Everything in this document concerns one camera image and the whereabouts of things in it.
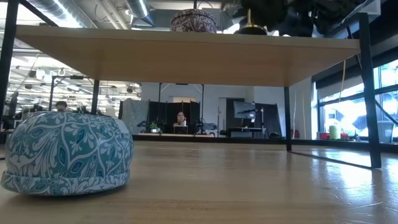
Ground dark display screen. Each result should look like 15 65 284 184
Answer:
233 101 257 119

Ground yellow hanging cord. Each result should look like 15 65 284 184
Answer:
341 59 347 95

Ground black window frame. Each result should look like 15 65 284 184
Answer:
312 37 398 141

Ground black background rig frame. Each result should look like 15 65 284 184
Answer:
49 74 100 112
157 82 205 136

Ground grey panel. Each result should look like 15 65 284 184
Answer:
119 98 149 135

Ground silver ceiling duct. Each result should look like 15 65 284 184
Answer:
124 0 155 27
26 0 98 29

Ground small background wooden shelf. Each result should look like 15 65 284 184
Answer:
172 124 189 135

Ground wooden shelf riser black legs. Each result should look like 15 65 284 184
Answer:
0 0 383 169

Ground black equipment table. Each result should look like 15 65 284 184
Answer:
219 126 264 139

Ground person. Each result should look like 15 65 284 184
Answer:
54 100 69 113
175 111 188 127

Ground gold candlestick holder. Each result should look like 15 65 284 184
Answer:
234 8 269 36

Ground teal patterned round candle holder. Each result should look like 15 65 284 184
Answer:
0 111 135 197

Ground grey office chair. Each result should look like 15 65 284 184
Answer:
376 121 395 144

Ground black curtain partition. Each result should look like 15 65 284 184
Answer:
226 98 282 138
146 100 201 134

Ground maroon patterned round candle holder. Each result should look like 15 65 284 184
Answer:
170 8 218 34

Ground green cylinder bottle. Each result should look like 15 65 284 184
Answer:
329 124 341 140

